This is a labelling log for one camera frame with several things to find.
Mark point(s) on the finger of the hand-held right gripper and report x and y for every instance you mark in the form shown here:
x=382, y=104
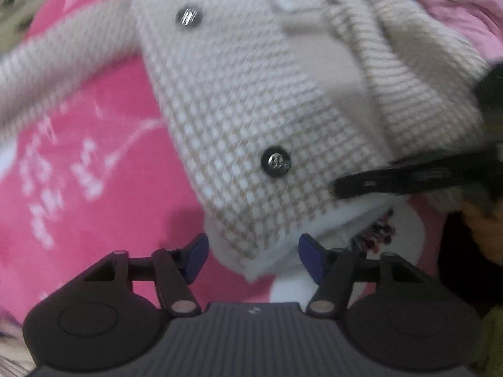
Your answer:
x=393, y=182

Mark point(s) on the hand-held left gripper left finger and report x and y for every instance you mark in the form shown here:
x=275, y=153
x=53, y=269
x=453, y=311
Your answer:
x=196, y=257

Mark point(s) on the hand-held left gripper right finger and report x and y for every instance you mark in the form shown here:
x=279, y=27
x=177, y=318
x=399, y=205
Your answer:
x=310, y=259

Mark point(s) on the beige houndstooth jacket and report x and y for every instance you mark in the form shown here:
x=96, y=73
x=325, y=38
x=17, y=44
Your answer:
x=235, y=106

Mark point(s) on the person's right forearm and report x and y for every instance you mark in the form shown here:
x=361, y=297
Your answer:
x=487, y=227

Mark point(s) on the pink grey blue quilt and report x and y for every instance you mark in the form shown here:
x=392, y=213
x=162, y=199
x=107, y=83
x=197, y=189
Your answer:
x=463, y=19

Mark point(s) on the pink floral blanket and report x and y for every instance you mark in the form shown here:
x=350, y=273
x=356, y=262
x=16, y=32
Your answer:
x=78, y=204

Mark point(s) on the person's fuzzy green clothing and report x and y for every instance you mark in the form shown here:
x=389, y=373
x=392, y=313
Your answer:
x=491, y=341

